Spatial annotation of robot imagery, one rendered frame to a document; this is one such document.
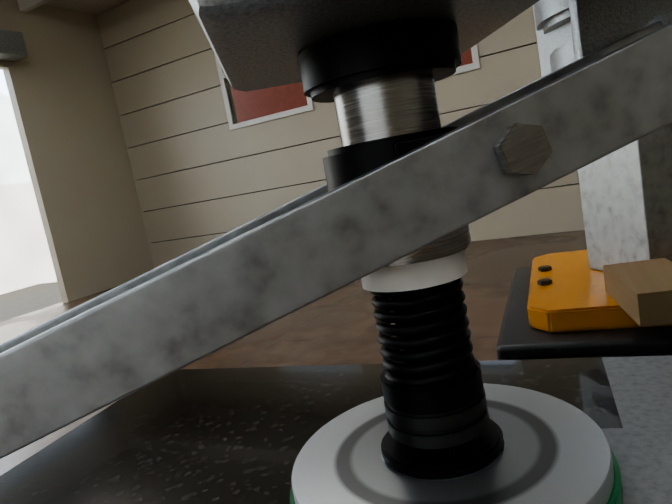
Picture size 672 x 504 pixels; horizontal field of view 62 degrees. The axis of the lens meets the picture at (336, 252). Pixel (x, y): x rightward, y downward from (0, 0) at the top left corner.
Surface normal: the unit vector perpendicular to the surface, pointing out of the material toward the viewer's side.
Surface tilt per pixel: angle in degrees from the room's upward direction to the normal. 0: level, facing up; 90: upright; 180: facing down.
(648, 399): 0
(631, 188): 90
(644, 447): 0
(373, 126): 90
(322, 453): 0
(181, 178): 90
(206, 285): 90
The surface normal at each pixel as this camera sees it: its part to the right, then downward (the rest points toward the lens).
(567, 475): -0.18, -0.97
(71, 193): 0.88, -0.09
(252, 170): -0.45, 0.21
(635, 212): -0.97, 0.20
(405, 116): 0.20, 0.11
